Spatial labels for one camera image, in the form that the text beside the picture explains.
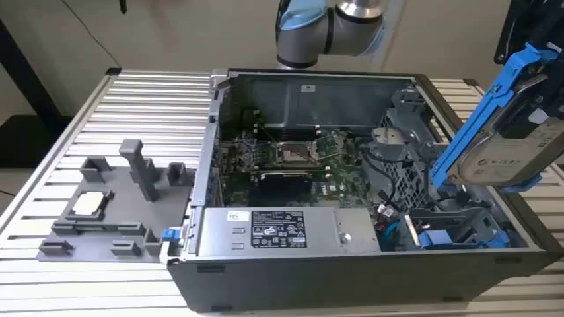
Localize black open PC case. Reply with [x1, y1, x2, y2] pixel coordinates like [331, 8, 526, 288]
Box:
[165, 67, 564, 314]

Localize blue case latch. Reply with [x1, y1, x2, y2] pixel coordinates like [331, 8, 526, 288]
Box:
[161, 227, 182, 244]

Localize grey metal disk bay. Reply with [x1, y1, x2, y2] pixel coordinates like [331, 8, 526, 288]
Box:
[358, 87, 515, 252]

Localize grey parts rack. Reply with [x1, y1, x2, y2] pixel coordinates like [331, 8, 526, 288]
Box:
[37, 139, 197, 264]

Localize blue data wire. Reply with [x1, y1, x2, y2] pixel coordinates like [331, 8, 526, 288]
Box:
[379, 216, 402, 251]

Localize black motherboard cable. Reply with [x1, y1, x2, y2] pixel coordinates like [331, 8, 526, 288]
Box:
[357, 140, 399, 208]

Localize hard disk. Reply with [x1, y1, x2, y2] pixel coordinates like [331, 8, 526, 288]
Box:
[429, 42, 564, 196]

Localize thin black wall cable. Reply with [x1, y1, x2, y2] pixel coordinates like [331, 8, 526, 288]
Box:
[59, 0, 122, 71]

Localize silver CPU chip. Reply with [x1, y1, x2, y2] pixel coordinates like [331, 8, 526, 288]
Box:
[71, 191, 109, 215]

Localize CPU socket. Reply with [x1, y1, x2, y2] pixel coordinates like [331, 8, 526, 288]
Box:
[271, 141, 318, 165]

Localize green motherboard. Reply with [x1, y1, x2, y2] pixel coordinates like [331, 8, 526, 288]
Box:
[217, 127, 379, 209]

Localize black graphics card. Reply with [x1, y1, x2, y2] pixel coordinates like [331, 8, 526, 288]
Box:
[249, 170, 327, 201]

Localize black RAM sticks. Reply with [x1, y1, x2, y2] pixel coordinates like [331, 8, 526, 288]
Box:
[253, 123, 323, 141]

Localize silver power supply unit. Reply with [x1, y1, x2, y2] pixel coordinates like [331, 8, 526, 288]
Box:
[195, 207, 382, 258]

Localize dark furniture frame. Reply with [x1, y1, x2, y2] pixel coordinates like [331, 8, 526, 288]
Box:
[0, 18, 74, 169]

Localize open socket cover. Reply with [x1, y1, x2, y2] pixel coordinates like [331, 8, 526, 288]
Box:
[314, 129, 351, 158]

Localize black disk wire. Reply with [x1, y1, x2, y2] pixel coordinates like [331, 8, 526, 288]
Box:
[433, 184, 475, 214]

